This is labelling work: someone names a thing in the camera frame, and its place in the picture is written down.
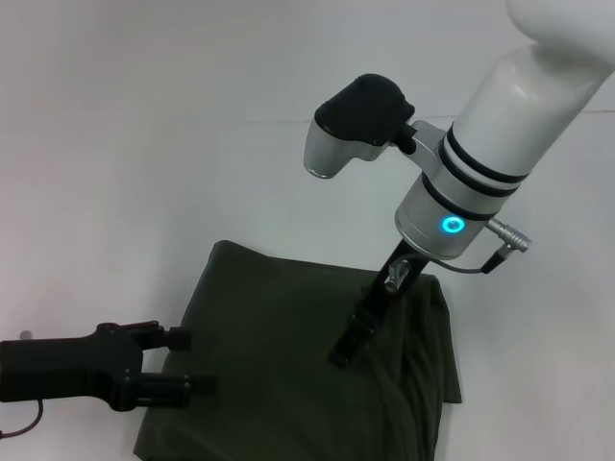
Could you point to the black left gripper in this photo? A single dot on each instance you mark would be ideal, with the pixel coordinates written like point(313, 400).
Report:
point(62, 365)

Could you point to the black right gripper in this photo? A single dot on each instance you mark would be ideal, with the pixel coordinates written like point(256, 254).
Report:
point(384, 293)

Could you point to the dark green FREE! t-shirt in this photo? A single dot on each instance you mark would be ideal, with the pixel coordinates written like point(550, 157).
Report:
point(269, 336)

